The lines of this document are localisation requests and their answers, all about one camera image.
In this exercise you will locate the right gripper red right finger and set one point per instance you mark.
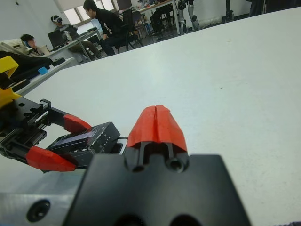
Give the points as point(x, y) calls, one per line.
point(170, 129)

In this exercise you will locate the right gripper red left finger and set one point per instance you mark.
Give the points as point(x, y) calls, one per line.
point(143, 127)

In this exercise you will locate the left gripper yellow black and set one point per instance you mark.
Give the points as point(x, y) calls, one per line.
point(26, 117)

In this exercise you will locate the glossy black box lid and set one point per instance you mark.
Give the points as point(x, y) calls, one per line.
point(105, 136)

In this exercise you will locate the black box with white insert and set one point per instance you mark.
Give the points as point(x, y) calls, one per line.
point(120, 147)

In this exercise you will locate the white side table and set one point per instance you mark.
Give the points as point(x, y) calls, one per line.
point(58, 68)

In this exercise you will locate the small black gadget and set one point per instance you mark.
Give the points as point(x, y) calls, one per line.
point(58, 62)

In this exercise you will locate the black cloth bundle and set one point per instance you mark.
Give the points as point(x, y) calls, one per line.
point(28, 63)

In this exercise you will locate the white office desk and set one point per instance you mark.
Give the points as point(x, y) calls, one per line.
point(58, 50)

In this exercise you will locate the person with blue headphones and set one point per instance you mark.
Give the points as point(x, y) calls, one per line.
point(35, 50)

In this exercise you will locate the black laptop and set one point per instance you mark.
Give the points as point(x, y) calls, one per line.
point(56, 38)

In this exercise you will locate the white desk with monitors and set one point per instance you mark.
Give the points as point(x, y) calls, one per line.
point(176, 21)

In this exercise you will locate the man in black clothes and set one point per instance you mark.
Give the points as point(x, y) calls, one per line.
point(108, 23)

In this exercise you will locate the black office chair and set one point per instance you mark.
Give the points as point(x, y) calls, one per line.
point(128, 17)
point(162, 16)

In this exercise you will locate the small silver humanoid robot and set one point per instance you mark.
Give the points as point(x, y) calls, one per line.
point(195, 20)

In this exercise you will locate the seated person wearing headset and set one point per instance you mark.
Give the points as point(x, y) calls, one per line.
point(61, 28)

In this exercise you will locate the white crumpled plastic sheet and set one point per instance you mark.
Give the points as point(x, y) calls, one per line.
point(210, 21)

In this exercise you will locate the white VR headset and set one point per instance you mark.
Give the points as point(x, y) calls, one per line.
point(57, 19)

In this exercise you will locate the black computer monitor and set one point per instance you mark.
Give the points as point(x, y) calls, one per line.
point(124, 4)

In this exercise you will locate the window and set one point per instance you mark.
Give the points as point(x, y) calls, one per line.
point(73, 15)

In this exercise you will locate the black gantry crane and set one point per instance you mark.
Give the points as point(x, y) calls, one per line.
point(228, 14)

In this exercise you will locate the black folding cart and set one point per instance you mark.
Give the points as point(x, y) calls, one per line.
point(257, 7)

